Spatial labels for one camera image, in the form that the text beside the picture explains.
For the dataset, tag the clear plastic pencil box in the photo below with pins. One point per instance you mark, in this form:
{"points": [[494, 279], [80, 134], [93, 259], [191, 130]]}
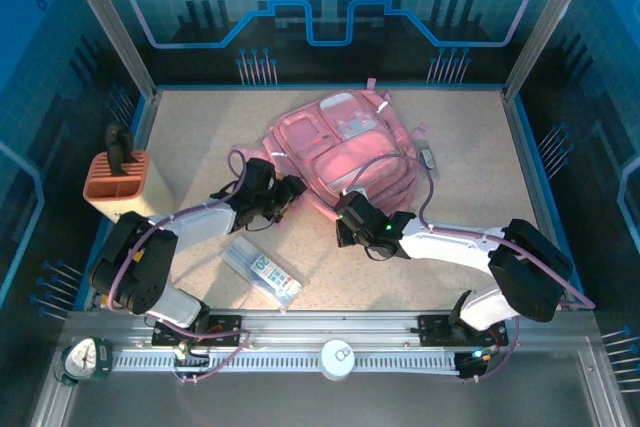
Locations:
{"points": [[265, 269]]}

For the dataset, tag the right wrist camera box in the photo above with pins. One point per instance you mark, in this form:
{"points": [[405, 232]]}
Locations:
{"points": [[357, 209]]}

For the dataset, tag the aluminium frame post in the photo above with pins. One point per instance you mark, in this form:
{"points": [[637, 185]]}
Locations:
{"points": [[550, 22], [109, 22]]}

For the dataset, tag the small circuit board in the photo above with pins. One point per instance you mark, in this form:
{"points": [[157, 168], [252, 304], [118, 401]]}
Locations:
{"points": [[182, 354], [472, 359]]}

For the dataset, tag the small grey clip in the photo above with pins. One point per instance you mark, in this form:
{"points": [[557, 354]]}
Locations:
{"points": [[427, 159]]}

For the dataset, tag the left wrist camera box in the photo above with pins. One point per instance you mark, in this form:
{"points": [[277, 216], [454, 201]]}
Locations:
{"points": [[260, 174]]}

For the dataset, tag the orange and beige knife block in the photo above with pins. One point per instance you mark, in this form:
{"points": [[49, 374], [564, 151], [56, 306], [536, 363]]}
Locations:
{"points": [[145, 192]]}

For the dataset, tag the aluminium front beam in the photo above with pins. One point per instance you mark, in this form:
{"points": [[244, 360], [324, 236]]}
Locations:
{"points": [[325, 324]]}

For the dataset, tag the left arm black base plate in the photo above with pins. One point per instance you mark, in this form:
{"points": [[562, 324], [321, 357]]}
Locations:
{"points": [[225, 329]]}

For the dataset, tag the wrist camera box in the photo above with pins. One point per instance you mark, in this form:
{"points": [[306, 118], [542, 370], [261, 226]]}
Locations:
{"points": [[357, 209], [260, 174]]}

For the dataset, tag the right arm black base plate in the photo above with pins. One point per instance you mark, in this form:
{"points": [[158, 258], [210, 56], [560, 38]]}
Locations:
{"points": [[432, 329]]}

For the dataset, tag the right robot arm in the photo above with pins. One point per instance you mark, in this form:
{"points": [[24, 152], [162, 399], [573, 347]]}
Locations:
{"points": [[450, 247]]}

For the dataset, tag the pink school backpack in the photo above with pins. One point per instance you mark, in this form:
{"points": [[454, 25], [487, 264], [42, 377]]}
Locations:
{"points": [[360, 157]]}

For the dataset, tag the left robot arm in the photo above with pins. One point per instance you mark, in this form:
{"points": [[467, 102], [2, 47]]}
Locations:
{"points": [[200, 227]]}

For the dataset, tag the yellow plastic bag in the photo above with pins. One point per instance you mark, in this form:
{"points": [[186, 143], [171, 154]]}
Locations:
{"points": [[109, 301]]}

